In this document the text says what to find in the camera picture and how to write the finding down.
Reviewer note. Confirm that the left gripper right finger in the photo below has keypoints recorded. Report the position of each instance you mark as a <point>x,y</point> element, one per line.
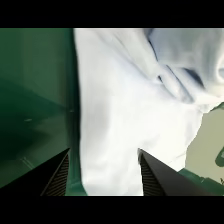
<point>160,180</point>

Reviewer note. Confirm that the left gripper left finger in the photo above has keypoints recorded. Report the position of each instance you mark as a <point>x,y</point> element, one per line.
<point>50,176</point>

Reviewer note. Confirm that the white shirt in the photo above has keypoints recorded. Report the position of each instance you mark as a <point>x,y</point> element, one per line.
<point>133,110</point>

